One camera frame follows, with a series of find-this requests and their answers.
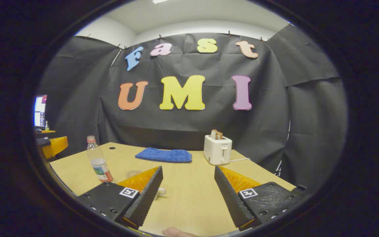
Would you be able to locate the black bracket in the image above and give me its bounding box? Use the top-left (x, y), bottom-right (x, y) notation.
top-left (291, 184), bottom-right (308, 195)

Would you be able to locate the clear plastic water bottle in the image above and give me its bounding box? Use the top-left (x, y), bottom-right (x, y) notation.
top-left (87, 135), bottom-right (114, 183)

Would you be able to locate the white toaster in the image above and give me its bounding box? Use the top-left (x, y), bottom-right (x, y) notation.
top-left (203, 134), bottom-right (233, 165)

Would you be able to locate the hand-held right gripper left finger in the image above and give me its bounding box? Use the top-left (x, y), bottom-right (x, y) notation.
top-left (77, 166), bottom-right (164, 230)

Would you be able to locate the computer monitor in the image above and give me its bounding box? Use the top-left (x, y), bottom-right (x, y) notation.
top-left (34, 95), bottom-right (47, 128)

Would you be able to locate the blue folded towel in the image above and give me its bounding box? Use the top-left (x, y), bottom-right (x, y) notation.
top-left (135, 147), bottom-right (192, 163)

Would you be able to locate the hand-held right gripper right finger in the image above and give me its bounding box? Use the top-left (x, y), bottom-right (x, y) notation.
top-left (214, 165), bottom-right (303, 232)

